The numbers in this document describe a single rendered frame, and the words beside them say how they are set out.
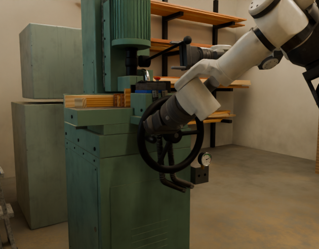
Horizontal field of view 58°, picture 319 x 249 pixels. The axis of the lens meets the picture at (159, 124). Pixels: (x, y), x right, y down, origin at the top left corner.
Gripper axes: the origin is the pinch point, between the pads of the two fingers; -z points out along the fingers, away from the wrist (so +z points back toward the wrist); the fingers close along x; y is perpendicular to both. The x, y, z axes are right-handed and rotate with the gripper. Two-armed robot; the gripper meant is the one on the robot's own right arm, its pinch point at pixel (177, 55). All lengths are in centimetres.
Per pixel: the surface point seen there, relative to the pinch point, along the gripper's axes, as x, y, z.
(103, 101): 17.5, 17.6, -27.9
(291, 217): 107, 39, 125
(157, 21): -116, 247, 143
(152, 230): 76, 9, -12
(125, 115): 24.9, 3.0, -24.9
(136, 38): -7.6, 6.7, -15.7
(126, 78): 7.7, 15.9, -17.5
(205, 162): 47.9, -0.1, 11.8
